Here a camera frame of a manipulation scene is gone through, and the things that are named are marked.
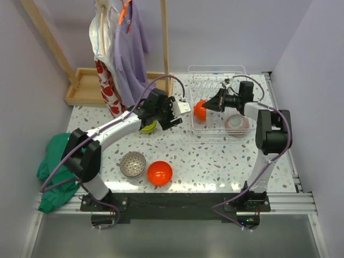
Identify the white wire dish rack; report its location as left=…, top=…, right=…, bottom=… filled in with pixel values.
left=188, top=65, right=255, bottom=139

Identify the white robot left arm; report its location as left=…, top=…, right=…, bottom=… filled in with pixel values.
left=61, top=89, right=191, bottom=211

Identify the wooden clothes hanger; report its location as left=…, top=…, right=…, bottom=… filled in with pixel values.
left=96, top=0, right=110, bottom=56

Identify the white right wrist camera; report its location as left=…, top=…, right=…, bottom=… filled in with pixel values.
left=221, top=78, right=233, bottom=94

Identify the wooden clothes rack stand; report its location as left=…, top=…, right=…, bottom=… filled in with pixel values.
left=21, top=1, right=174, bottom=107

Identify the aluminium rail frame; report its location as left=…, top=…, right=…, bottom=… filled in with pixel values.
left=29, top=69, right=329, bottom=257

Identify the lower lime green bowl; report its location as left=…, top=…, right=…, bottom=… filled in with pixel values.
left=140, top=126, right=156, bottom=134

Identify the upper lime green bowl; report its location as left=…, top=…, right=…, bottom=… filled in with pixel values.
left=140, top=120, right=157, bottom=134

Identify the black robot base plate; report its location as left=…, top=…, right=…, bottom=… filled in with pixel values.
left=80, top=192, right=271, bottom=225

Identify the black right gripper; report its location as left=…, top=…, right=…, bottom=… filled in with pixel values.
left=202, top=88, right=241, bottom=113

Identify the lilac purple shirt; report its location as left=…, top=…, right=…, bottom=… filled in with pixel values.
left=114, top=1, right=156, bottom=106

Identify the brown patterned ceramic bowl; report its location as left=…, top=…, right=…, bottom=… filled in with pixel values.
left=119, top=152, right=147, bottom=178

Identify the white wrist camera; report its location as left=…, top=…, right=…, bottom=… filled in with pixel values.
left=173, top=101, right=191, bottom=117
left=221, top=78, right=233, bottom=94

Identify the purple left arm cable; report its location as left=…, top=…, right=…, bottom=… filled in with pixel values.
left=40, top=75, right=187, bottom=230

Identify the green sweatshirt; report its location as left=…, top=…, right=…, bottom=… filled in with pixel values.
left=37, top=133, right=80, bottom=214

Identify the lime green bowl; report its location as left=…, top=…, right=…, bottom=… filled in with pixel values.
left=140, top=126, right=156, bottom=134
left=140, top=120, right=157, bottom=134

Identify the red floral white garment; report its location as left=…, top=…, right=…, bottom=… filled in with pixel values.
left=89, top=2, right=126, bottom=118

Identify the orange bowl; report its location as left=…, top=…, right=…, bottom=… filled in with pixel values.
left=193, top=100, right=206, bottom=122
left=147, top=161, right=173, bottom=187

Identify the pink white ceramic bowl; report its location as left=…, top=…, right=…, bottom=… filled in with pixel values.
left=225, top=114, right=249, bottom=138

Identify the orange clothes hanger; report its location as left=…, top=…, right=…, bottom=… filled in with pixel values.
left=118, top=0, right=133, bottom=34

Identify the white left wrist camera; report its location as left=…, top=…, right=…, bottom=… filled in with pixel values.
left=173, top=101, right=191, bottom=117

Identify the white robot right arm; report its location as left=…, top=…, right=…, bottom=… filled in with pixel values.
left=202, top=80, right=292, bottom=211

